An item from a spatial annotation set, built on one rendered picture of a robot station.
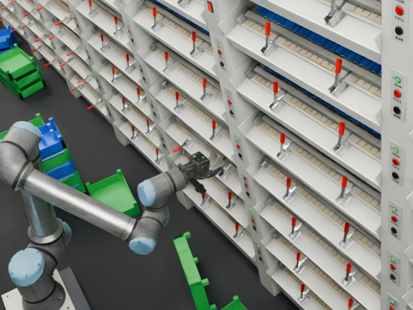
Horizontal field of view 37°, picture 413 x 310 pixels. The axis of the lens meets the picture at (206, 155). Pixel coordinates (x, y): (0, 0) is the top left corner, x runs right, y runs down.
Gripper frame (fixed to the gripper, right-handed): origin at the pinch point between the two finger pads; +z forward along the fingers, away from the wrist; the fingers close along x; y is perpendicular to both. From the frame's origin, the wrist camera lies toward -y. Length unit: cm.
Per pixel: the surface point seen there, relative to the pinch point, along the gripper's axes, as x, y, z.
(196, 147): 22.3, -6.4, 0.5
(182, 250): 7.2, -43.2, -20.2
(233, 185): -6.9, -7.4, -1.1
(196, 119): 15.7, 12.6, -1.6
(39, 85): 216, -58, -10
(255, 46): -38, 68, -11
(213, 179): 18.4, -24.0, 5.1
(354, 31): -77, 87, -13
